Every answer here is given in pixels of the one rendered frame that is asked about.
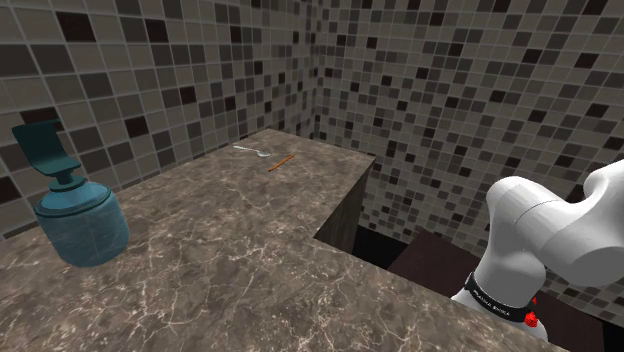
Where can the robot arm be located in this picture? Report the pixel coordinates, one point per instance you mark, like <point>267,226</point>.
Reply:
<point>526,234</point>

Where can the orange pencil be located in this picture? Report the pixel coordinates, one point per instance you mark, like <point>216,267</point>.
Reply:
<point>282,163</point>

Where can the silver spoon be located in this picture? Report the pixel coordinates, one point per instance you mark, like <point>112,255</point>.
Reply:
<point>253,151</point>

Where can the teal soap dispenser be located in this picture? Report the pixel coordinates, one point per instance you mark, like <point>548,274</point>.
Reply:
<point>80,224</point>

